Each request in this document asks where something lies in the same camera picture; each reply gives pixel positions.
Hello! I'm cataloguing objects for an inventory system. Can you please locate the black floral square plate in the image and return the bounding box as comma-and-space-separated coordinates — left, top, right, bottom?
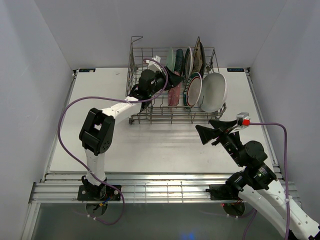
195, 42, 206, 77

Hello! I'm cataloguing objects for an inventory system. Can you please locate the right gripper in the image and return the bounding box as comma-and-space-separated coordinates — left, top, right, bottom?
194, 119, 245, 167

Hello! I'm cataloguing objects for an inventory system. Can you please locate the right corner logo sticker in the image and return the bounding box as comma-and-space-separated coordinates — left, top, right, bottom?
227, 68, 245, 73

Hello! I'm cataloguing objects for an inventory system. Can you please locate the teal square plate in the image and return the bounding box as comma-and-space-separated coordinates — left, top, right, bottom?
174, 48, 185, 76

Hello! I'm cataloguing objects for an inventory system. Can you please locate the left corner logo sticker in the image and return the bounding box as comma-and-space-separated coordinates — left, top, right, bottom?
78, 68, 96, 73

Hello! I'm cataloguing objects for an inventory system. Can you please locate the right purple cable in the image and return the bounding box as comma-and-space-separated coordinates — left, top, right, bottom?
242, 121, 291, 240

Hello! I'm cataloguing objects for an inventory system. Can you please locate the striped rim plate front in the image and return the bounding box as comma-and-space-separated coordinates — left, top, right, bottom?
184, 47, 194, 80

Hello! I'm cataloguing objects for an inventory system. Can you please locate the beige floral square plate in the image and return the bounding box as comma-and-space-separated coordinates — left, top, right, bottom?
191, 37, 205, 77

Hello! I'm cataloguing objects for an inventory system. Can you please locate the purple cable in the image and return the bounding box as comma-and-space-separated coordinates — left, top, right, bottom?
242, 121, 291, 240
57, 58, 169, 226

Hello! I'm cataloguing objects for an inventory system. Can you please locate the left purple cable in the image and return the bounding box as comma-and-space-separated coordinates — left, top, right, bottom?
57, 58, 169, 226

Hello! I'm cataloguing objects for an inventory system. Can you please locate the striped rim plate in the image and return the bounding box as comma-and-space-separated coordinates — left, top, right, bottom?
184, 47, 194, 80
183, 72, 203, 110

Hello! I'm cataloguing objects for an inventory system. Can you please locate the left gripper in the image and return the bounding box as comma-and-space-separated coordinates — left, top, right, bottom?
148, 66, 184, 97

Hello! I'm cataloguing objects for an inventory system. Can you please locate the grey wire dish rack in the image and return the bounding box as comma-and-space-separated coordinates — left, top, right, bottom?
125, 35, 227, 124

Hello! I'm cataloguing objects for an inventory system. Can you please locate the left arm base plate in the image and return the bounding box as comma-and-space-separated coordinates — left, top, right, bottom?
76, 185, 122, 202

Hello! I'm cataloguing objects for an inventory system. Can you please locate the mint green plate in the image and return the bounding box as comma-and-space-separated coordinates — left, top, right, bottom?
165, 47, 176, 72

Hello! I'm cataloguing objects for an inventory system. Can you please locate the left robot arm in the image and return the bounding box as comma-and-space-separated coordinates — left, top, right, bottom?
79, 66, 184, 200

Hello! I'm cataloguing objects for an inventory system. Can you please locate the corner logo sticker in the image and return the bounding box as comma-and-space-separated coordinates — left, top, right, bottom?
227, 68, 245, 73
78, 68, 96, 73

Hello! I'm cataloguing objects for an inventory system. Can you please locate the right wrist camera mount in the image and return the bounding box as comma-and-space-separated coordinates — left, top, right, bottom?
236, 112, 251, 129

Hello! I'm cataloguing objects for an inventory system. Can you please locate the pink dotted plate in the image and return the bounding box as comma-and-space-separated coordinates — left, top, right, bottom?
168, 71, 181, 106

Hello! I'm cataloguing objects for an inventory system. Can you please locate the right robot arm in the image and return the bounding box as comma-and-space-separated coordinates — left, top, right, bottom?
195, 114, 320, 240

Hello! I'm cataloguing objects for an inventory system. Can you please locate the white oval plate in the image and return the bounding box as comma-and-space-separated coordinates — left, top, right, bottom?
198, 72, 228, 113

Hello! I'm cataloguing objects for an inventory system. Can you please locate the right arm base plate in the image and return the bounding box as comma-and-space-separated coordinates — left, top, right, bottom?
205, 184, 239, 201

